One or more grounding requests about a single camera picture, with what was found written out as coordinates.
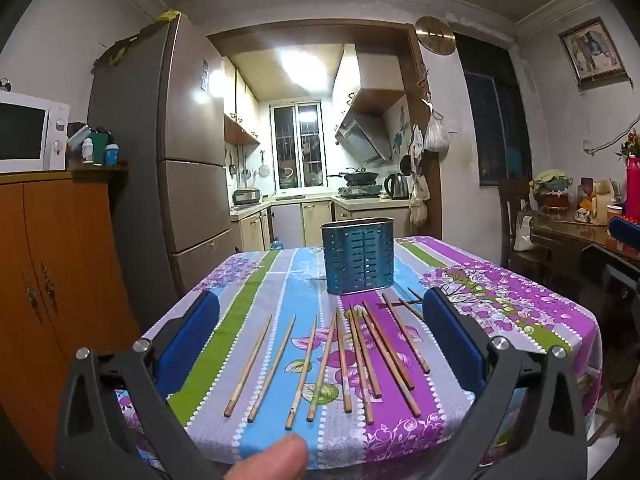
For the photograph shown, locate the dried flowers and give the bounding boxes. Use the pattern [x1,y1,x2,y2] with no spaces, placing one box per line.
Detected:
[615,130,640,161]

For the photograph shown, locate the framed elephant picture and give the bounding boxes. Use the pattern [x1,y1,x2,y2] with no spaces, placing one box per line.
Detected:
[558,16,628,88]

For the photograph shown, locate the barred kitchen window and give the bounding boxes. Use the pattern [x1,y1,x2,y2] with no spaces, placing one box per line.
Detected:
[270,102,326,192]

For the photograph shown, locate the silver refrigerator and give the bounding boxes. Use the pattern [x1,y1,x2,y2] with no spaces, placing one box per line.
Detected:
[87,12,233,331]

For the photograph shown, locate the beige wall kitchen cabinets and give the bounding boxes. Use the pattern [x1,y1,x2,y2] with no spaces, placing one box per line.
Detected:
[220,55,262,147]

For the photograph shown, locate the light blue tissue box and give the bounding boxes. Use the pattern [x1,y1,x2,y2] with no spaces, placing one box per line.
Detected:
[66,122,93,151]

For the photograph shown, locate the beige paper carton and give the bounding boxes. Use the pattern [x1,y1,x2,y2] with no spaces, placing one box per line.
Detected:
[590,180,613,223]

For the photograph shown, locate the steel electric kettle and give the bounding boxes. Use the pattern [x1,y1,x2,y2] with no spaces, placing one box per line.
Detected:
[382,172,408,200]

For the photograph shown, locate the orange wooden cabinet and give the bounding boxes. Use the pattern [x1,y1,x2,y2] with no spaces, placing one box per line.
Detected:
[0,162,143,476]

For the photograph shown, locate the ceiling light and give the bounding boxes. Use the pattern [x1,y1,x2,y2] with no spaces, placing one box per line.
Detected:
[277,42,346,93]

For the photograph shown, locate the hanging white plastic bag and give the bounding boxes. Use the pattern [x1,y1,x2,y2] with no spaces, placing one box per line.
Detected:
[424,110,451,153]

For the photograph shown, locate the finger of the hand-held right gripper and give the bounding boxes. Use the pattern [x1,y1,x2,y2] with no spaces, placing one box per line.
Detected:
[580,244,640,321]
[607,214,640,242]

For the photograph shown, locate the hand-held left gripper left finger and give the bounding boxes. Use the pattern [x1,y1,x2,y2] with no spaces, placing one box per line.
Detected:
[54,290,223,480]

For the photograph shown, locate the black wok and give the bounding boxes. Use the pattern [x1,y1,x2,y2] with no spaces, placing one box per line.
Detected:
[326,167,381,186]

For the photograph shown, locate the gold wall clock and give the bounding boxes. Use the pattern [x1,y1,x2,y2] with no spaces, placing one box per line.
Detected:
[414,16,457,56]

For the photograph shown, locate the dark wall window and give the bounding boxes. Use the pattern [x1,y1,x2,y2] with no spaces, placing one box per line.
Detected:
[452,32,533,188]

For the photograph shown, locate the dark green box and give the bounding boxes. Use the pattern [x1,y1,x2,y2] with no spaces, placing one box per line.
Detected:
[89,127,112,165]

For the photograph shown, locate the floral striped tablecloth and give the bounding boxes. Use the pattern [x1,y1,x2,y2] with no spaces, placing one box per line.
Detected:
[114,235,603,471]

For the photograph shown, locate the cabinet above range hood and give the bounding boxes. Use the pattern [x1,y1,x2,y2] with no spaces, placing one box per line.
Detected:
[331,42,407,116]

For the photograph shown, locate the yellow black bag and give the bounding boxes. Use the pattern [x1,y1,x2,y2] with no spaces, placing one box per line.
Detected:
[92,10,181,68]

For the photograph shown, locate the blue metal utensil holder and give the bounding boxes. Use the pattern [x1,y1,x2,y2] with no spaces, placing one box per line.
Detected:
[320,217,396,295]

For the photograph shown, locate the glass jar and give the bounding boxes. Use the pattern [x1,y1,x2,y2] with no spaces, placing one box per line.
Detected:
[577,177,596,211]

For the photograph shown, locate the dark wooden chair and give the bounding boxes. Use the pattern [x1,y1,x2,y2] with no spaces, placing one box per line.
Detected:
[497,177,551,281]

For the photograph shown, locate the white microwave oven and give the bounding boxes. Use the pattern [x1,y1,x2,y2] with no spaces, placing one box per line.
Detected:
[0,91,71,175]

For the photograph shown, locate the steel range hood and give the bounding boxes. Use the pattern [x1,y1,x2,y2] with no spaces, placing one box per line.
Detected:
[334,112,396,167]

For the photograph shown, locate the covered red pot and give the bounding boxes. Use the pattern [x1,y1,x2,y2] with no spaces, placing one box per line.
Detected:
[530,169,573,216]

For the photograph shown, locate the red thermos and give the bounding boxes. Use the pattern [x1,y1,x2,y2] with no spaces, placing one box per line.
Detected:
[625,155,640,206]

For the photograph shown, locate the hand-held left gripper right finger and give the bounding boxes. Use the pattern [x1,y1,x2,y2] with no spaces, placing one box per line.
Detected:
[420,287,591,480]

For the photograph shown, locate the dark wooden side table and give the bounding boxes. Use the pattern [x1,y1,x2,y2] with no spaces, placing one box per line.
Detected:
[527,207,640,281]

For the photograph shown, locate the white wall cable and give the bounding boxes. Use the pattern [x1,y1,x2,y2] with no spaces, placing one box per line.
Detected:
[582,115,640,156]

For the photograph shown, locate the hanging beige cloth bag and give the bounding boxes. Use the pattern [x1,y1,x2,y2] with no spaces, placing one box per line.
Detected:
[409,175,431,228]

